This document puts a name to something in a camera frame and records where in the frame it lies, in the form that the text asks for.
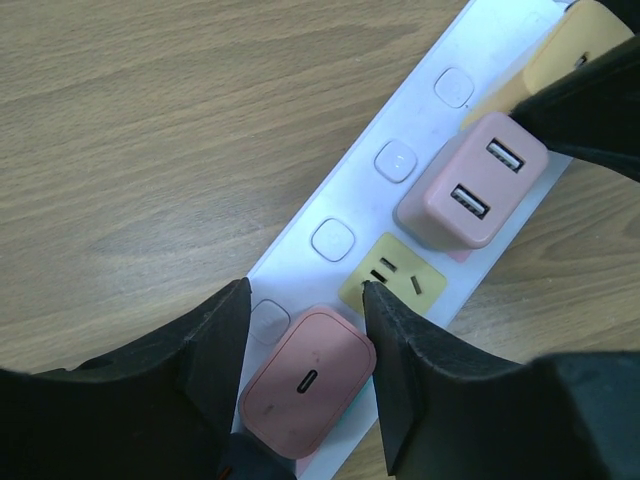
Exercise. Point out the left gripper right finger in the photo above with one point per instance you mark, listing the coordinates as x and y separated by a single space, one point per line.
449 410

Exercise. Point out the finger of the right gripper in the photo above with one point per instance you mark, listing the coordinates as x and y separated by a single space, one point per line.
593 114

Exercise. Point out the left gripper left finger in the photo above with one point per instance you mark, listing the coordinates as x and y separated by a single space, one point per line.
159 407

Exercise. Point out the yellow plug adapter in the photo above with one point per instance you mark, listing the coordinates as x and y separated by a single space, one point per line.
585 32

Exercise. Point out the pink plug adapter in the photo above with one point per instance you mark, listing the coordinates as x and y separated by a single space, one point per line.
306 384

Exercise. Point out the mauve brown plug adapter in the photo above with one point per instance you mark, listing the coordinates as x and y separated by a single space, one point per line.
473 185

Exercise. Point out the white power strip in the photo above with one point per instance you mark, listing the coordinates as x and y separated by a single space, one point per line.
354 206

